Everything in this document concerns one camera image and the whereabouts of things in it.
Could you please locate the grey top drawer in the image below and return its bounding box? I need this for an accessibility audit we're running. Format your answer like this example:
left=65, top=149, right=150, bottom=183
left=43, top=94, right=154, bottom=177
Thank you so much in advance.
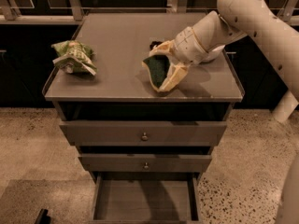
left=60, top=120, right=227, bottom=147

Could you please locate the grey drawer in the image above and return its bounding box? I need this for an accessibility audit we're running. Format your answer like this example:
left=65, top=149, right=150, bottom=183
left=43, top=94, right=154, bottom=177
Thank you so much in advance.
left=60, top=120, right=227, bottom=147
left=78, top=154, right=212, bottom=173
left=89, top=173, right=203, bottom=224

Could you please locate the metal window railing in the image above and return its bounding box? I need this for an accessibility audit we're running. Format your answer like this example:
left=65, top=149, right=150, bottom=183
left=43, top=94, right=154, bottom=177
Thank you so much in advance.
left=0, top=0, right=299, bottom=26

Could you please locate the black object at floor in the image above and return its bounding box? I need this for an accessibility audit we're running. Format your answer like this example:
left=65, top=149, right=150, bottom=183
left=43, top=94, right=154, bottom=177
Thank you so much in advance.
left=35, top=209, right=50, bottom=224

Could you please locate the grey middle drawer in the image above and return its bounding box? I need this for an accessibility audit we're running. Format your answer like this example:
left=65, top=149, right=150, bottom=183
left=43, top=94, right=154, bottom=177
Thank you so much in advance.
left=78, top=154, right=212, bottom=173

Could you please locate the grey bottom drawer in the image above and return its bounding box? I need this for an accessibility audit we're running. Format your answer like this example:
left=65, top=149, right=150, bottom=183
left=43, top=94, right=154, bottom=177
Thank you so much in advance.
left=89, top=173, right=203, bottom=224

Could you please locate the white bowl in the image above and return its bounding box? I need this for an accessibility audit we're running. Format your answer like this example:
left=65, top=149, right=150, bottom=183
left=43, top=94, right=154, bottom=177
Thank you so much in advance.
left=203, top=45, right=225, bottom=63

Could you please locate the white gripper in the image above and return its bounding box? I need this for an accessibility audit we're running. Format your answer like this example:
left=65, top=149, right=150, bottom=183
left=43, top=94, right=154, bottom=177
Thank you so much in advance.
left=142, top=27, right=206, bottom=92

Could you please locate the grey drawer cabinet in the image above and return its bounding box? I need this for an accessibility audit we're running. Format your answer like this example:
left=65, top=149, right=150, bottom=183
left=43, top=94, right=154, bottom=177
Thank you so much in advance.
left=41, top=12, right=245, bottom=224

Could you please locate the green chip bag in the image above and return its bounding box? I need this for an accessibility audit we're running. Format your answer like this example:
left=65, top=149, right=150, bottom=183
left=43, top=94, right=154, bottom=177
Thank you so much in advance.
left=51, top=40, right=97, bottom=76

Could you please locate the green yellow sponge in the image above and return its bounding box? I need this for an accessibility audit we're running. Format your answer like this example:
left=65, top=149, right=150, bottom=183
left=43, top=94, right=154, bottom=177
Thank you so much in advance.
left=143, top=55, right=170, bottom=89

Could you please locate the black snack bar packet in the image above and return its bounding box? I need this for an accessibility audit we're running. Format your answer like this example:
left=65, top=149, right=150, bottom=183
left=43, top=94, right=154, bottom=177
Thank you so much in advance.
left=149, top=41, right=163, bottom=50

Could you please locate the white pillar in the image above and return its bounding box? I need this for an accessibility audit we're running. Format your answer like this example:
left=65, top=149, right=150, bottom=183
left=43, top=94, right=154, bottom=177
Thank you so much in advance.
left=273, top=91, right=299, bottom=122

